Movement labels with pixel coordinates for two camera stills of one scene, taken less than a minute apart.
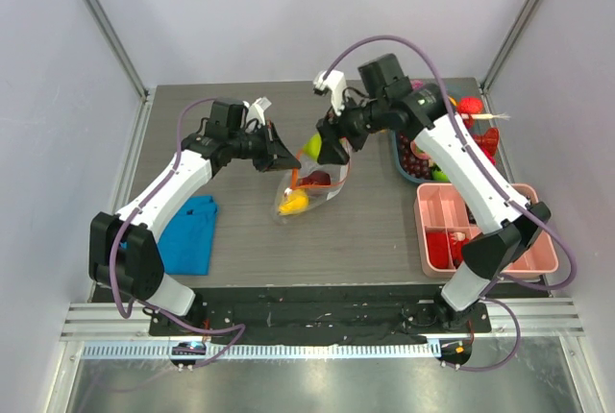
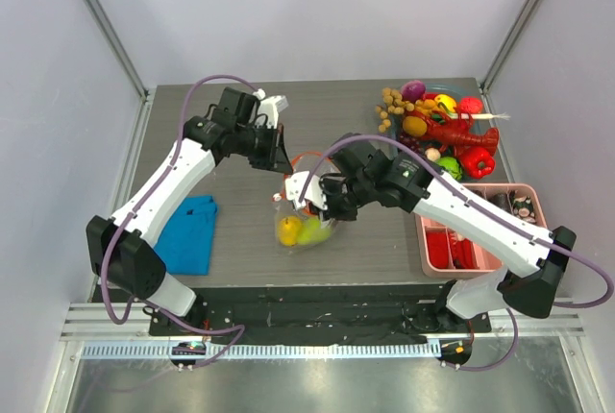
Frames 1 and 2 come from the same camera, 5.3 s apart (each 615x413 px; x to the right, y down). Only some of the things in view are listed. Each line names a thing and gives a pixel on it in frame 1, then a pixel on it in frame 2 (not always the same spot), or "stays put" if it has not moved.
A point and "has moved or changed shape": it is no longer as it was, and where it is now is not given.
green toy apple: [313, 147] → [309, 230]
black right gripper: [330, 131] → [333, 197]
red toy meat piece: [438, 249] stays put
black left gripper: [275, 156] stays put
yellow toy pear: [297, 201] has moved or changed shape
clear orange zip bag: [305, 189] has moved or changed shape
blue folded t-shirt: [184, 248] stays put
